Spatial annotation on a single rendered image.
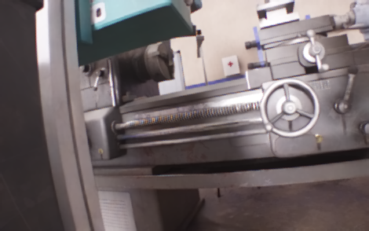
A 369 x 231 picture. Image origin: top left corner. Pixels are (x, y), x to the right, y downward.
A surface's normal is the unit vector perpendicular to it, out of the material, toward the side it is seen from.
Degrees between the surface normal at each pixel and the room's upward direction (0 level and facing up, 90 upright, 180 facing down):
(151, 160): 90
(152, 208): 90
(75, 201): 90
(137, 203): 90
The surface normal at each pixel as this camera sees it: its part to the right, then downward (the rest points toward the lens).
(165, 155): -0.37, 0.04
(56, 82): 0.95, -0.15
